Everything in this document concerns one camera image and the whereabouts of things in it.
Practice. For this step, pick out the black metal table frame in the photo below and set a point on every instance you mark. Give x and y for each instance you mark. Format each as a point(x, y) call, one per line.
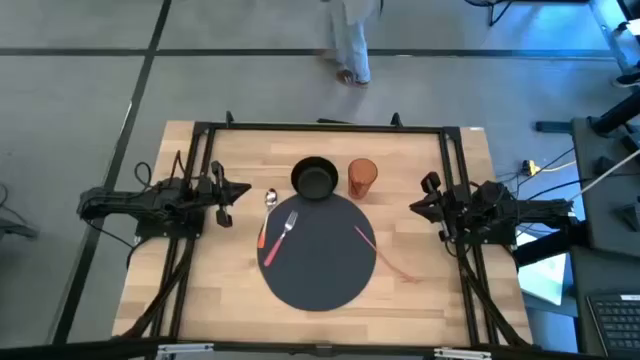
point(325, 127)

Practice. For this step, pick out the white metal stand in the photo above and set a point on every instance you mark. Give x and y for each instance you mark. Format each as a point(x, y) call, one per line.
point(612, 42)

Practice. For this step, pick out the black bowl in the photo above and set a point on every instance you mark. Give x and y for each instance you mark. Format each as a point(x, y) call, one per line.
point(315, 182)

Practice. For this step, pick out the grey side desk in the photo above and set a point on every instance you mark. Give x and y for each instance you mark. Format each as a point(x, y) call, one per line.
point(595, 260)

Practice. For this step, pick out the black pole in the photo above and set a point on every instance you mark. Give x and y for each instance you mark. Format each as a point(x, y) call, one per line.
point(617, 115)

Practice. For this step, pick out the black chair base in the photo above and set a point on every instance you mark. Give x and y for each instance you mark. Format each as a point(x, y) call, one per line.
point(477, 2)

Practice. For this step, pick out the black crossbar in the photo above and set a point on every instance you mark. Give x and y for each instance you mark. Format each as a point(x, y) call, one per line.
point(320, 350)

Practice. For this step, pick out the white box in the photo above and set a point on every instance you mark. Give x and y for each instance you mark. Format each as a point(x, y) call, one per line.
point(540, 280)

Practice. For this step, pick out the dark round woven placemat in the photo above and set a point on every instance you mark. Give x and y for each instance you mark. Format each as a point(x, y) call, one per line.
point(320, 260)

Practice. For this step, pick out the black keyboard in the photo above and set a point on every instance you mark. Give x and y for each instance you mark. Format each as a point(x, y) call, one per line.
point(617, 325)

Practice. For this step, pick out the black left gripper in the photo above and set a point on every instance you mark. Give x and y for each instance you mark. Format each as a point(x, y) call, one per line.
point(220, 192)

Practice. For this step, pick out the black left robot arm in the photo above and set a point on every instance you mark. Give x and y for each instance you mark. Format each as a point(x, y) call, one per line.
point(150, 200)

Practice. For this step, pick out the orange translucent cup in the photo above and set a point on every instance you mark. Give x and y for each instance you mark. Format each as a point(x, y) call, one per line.
point(361, 182)

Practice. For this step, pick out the black desk beam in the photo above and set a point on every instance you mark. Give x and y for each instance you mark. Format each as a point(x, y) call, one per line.
point(545, 247)

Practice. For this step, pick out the silver bracket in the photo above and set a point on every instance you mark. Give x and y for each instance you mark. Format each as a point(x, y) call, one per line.
point(185, 348)
point(462, 354)

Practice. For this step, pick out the small black desk object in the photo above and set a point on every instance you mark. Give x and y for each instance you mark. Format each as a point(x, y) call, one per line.
point(605, 166)

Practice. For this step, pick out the grey chair base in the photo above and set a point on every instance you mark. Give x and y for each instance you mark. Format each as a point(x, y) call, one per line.
point(20, 230)

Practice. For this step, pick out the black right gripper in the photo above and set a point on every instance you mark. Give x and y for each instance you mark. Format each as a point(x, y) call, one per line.
point(445, 205)

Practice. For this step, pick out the yellow plug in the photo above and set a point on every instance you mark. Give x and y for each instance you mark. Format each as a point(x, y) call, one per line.
point(529, 167)

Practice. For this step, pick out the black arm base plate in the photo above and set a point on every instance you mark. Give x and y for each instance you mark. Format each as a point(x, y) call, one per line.
point(150, 231)
point(492, 239)

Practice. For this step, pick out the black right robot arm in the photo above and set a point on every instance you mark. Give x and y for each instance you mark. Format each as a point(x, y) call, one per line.
point(500, 207)

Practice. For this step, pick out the black triangular desk object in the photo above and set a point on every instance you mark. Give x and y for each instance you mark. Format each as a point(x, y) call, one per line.
point(629, 215)

